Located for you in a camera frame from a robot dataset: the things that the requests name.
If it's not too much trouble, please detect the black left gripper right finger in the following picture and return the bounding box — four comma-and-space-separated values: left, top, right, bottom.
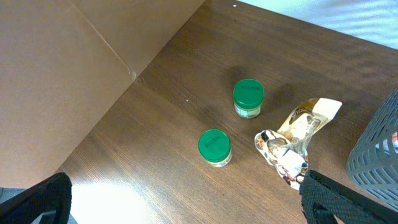
299, 170, 397, 224

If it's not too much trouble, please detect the brown cardboard panel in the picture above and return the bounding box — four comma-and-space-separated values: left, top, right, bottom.
1, 0, 201, 188

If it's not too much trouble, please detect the white brown wrapper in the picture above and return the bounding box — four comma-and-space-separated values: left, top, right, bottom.
254, 130, 308, 190

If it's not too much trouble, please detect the green lid jar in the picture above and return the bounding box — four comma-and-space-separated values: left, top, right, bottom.
233, 79, 264, 119
198, 129, 232, 167

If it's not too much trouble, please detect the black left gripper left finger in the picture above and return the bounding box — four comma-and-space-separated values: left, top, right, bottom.
1, 172, 72, 224

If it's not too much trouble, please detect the grey plastic basket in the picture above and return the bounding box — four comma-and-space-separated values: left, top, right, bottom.
346, 91, 397, 211

